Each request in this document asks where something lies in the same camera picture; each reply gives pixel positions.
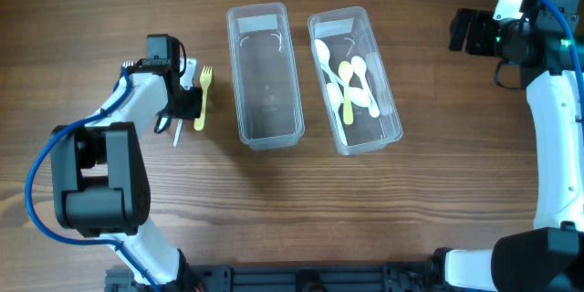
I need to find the thick-handled white plastic spoon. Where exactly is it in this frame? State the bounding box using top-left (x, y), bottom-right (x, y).
top-left (350, 56), bottom-right (381, 118)

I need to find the cream yellow plastic spoon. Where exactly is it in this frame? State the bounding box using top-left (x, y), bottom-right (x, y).
top-left (338, 61), bottom-right (354, 125)

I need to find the slim white plastic spoon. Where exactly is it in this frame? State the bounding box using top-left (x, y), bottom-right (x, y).
top-left (314, 39), bottom-right (340, 90)

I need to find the thin-handled white plastic spoon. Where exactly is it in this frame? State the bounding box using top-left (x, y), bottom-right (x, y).
top-left (326, 82), bottom-right (347, 145)

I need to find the broad white plastic spoon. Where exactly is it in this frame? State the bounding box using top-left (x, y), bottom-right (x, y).
top-left (336, 77), bottom-right (370, 108)

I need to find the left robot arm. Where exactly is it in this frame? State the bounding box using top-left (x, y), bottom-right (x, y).
top-left (44, 34), bottom-right (204, 291)

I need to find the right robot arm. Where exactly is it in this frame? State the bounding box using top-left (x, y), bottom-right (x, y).
top-left (424, 0), bottom-right (583, 291)

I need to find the left clear plastic container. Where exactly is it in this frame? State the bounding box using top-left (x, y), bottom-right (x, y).
top-left (226, 3), bottom-right (305, 151)

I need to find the clear plastic container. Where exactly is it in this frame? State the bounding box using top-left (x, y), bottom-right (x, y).
top-left (308, 6), bottom-right (403, 155)
top-left (226, 3), bottom-right (305, 151)

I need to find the right clear plastic container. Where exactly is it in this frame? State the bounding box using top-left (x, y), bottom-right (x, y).
top-left (308, 6), bottom-right (403, 155)

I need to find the white plastic fork on side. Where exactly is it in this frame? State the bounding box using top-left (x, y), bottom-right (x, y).
top-left (172, 119), bottom-right (183, 147)

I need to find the cream yellow plastic fork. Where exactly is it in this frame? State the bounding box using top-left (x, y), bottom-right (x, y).
top-left (193, 66), bottom-right (213, 130)

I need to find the small white plastic fork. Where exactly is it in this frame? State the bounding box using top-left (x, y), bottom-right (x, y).
top-left (122, 60), bottom-right (134, 68)

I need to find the left blue cable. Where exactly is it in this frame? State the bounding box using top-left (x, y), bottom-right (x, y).
top-left (25, 66), bottom-right (161, 292)

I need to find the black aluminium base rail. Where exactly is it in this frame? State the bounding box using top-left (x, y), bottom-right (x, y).
top-left (103, 260), bottom-right (508, 292)

